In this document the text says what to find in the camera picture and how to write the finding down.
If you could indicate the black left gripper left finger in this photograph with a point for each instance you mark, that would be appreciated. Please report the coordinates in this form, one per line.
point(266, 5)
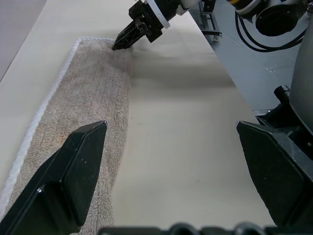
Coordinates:
point(61, 176)

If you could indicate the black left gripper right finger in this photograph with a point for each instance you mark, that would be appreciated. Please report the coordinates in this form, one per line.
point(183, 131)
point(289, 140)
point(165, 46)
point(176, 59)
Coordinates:
point(276, 171)

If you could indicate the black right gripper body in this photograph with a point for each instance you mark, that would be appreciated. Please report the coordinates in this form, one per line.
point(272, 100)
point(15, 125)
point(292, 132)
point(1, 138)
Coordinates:
point(154, 31)

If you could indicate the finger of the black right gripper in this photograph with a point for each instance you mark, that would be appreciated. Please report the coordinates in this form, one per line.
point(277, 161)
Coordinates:
point(135, 39)
point(126, 34)

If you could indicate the beige terry towel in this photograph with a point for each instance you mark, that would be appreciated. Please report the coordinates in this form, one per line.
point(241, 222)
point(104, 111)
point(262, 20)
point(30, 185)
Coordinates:
point(93, 85)

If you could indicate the black robot waist mechanism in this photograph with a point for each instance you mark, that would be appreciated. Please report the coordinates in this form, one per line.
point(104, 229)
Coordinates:
point(278, 115)

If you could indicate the silver robot torso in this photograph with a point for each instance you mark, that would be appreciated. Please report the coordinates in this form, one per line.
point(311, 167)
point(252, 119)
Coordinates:
point(303, 73)

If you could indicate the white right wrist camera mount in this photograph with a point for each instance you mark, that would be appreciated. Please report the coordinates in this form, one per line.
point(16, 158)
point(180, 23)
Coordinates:
point(160, 17)

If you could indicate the black wheeled cart frame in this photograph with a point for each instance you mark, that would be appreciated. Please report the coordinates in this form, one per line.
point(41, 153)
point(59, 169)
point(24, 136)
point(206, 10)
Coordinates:
point(210, 22)

